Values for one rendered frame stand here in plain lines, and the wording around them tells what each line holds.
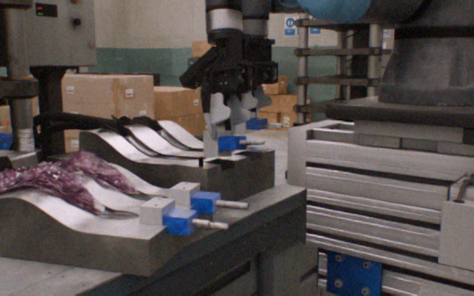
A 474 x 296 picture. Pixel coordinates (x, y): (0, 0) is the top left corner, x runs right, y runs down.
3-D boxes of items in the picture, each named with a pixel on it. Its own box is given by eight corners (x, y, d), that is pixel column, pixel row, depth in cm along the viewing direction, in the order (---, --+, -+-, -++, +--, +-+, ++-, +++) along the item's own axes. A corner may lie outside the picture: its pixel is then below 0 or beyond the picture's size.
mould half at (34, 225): (213, 221, 95) (212, 163, 93) (150, 276, 71) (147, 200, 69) (-7, 200, 110) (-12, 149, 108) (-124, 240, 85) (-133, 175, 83)
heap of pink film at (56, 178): (147, 189, 94) (146, 148, 93) (93, 218, 78) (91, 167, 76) (29, 180, 102) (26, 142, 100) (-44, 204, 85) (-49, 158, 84)
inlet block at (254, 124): (287, 135, 131) (287, 114, 131) (276, 137, 127) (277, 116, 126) (244, 131, 139) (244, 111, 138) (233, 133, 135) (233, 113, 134)
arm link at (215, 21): (197, 13, 103) (221, 22, 110) (198, 36, 103) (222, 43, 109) (228, 6, 99) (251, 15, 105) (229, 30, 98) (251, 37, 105)
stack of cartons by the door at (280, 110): (312, 130, 799) (313, 76, 785) (302, 132, 772) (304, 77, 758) (264, 126, 845) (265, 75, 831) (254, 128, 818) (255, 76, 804)
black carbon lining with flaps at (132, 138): (239, 159, 118) (239, 118, 116) (195, 171, 105) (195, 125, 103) (132, 145, 137) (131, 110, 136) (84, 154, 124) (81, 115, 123)
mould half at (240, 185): (274, 186, 121) (275, 130, 118) (208, 213, 100) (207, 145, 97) (125, 163, 148) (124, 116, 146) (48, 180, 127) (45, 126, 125)
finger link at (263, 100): (270, 120, 134) (266, 87, 131) (251, 119, 137) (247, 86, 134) (276, 117, 136) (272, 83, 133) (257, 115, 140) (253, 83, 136)
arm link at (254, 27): (233, 19, 128) (251, 22, 135) (233, 38, 129) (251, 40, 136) (258, 19, 124) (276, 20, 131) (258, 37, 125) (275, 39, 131)
